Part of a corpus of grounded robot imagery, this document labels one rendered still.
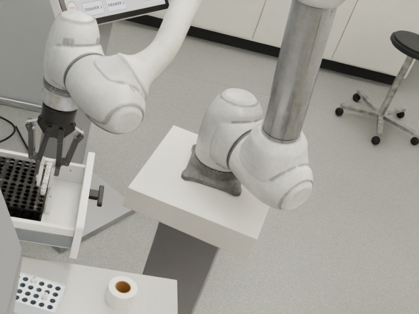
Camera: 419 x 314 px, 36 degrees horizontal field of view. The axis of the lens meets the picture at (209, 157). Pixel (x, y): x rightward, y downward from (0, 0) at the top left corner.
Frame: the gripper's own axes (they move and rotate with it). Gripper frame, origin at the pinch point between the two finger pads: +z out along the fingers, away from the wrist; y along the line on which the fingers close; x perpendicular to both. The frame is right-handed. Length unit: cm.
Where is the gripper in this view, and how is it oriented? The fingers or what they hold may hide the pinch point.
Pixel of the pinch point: (46, 172)
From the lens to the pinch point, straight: 155.8
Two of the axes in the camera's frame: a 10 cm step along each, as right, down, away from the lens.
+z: -3.0, 7.7, 5.6
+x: 0.5, 6.0, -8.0
